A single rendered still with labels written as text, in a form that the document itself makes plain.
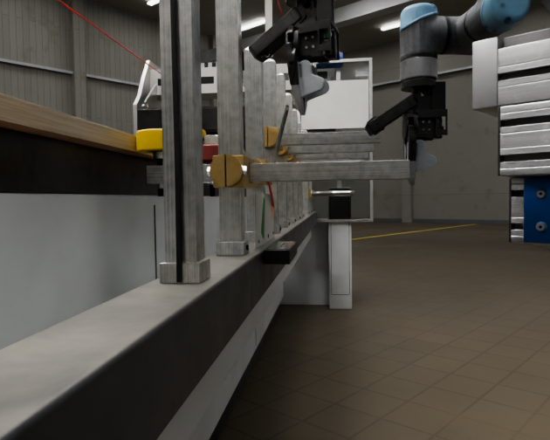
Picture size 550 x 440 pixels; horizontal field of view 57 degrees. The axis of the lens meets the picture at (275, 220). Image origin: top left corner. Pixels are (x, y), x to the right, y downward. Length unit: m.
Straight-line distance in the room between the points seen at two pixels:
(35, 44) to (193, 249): 12.67
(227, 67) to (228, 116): 0.08
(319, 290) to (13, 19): 10.63
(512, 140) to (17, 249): 0.62
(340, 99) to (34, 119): 3.11
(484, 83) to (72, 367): 0.61
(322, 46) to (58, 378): 0.74
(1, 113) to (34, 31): 12.65
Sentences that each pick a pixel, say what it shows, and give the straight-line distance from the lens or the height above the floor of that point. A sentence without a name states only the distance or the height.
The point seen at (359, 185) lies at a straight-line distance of 3.57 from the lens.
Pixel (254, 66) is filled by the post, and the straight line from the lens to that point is 1.08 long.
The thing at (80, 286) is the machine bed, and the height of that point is 0.67.
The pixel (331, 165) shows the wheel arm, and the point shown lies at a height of 0.84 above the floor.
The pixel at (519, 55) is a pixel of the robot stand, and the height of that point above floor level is 0.96.
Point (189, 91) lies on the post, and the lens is 0.55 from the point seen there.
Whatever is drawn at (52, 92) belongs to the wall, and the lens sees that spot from 13.06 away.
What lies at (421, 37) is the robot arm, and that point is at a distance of 1.11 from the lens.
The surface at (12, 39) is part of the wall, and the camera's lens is 12.98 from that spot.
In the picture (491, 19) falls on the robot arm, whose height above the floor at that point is 1.10.
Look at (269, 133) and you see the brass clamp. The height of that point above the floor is 0.95.
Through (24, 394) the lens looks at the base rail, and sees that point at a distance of 0.27.
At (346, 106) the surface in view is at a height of 1.42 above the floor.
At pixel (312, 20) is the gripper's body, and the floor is 1.10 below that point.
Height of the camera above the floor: 0.79
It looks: 2 degrees down
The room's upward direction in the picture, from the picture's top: 1 degrees counter-clockwise
